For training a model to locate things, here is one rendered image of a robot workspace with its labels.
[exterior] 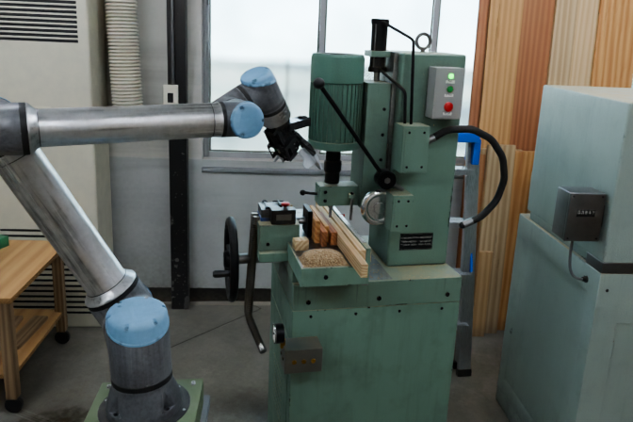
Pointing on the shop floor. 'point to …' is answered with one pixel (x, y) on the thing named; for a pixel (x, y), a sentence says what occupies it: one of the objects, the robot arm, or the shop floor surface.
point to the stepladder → (467, 252)
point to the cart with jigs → (28, 337)
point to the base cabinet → (365, 363)
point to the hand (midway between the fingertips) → (303, 164)
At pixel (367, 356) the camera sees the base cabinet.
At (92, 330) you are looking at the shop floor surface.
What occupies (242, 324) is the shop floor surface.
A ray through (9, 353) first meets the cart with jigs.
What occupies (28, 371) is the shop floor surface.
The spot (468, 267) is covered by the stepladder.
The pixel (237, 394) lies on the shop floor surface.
